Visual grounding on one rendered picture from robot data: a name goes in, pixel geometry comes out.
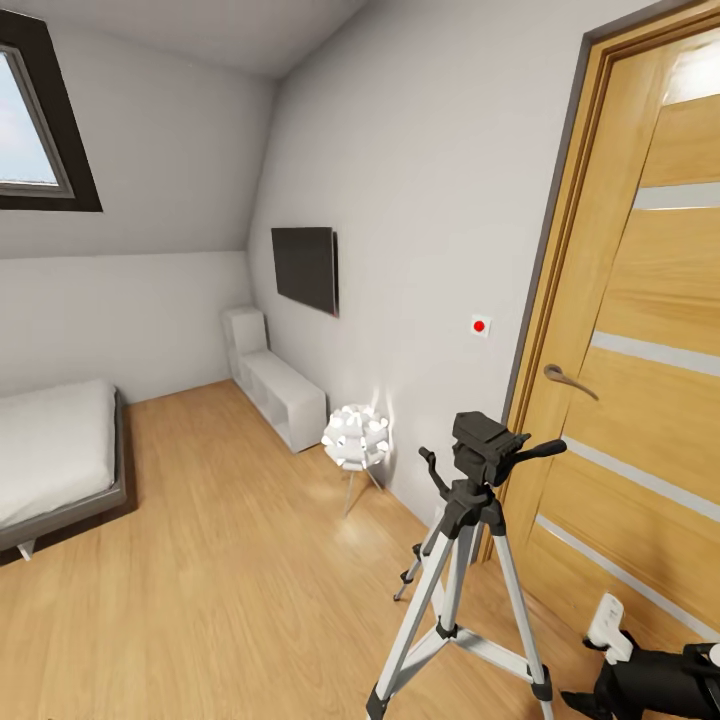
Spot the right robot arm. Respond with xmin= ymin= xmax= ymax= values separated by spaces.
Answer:
xmin=560 ymin=593 xmax=720 ymax=720

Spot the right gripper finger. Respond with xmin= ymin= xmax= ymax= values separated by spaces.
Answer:
xmin=582 ymin=638 xmax=608 ymax=655
xmin=560 ymin=685 xmax=614 ymax=720

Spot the camera tripod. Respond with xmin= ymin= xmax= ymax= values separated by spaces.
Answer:
xmin=366 ymin=411 xmax=566 ymax=720

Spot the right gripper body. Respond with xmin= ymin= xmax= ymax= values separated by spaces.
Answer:
xmin=595 ymin=630 xmax=690 ymax=720

